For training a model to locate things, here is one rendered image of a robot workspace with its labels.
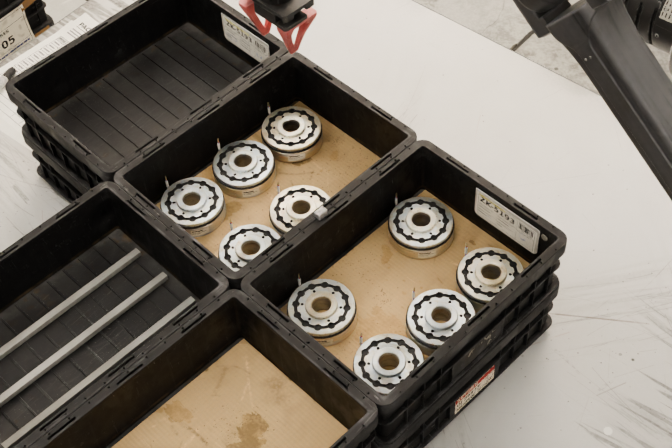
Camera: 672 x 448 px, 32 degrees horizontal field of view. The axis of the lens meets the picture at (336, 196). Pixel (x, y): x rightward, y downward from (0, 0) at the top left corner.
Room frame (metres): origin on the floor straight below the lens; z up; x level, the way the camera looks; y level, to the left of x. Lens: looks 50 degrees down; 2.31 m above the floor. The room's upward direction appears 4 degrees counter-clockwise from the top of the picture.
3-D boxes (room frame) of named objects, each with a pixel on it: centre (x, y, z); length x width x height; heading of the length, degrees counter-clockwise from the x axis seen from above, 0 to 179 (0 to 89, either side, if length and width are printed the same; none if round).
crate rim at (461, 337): (1.03, -0.09, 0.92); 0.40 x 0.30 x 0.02; 132
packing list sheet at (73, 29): (1.71, 0.54, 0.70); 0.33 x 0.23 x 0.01; 137
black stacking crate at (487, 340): (1.03, -0.09, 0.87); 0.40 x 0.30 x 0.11; 132
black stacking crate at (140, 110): (1.47, 0.30, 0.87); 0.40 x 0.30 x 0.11; 132
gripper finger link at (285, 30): (1.36, 0.06, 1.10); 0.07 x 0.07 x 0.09; 43
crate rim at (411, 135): (1.25, 0.11, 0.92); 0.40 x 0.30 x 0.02; 132
